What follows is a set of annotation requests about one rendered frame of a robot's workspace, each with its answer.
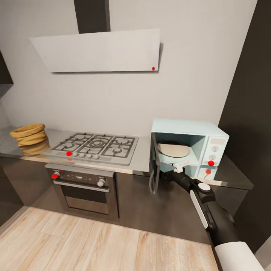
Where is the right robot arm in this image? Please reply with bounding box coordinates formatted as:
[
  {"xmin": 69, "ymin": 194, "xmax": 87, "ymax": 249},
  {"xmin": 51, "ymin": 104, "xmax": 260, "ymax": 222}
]
[{"xmin": 159, "ymin": 159, "xmax": 265, "ymax": 271}]

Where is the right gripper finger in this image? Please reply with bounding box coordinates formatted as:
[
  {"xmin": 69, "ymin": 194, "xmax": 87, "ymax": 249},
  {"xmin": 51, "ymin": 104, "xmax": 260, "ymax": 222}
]
[{"xmin": 159, "ymin": 171, "xmax": 167, "ymax": 179}]

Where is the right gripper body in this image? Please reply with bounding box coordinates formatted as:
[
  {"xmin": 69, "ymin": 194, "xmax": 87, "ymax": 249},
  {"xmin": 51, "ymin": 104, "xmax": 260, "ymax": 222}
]
[{"xmin": 165, "ymin": 168, "xmax": 188, "ymax": 186}]

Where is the popcorn bag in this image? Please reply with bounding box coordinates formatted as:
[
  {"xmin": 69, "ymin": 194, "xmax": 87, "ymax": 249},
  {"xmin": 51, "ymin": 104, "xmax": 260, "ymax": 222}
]
[{"xmin": 10, "ymin": 123, "xmax": 48, "ymax": 147}]

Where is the microwave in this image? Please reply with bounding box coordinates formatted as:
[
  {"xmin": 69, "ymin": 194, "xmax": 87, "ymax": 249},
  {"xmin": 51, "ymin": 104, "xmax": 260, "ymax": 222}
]
[{"xmin": 149, "ymin": 118, "xmax": 229, "ymax": 200}]

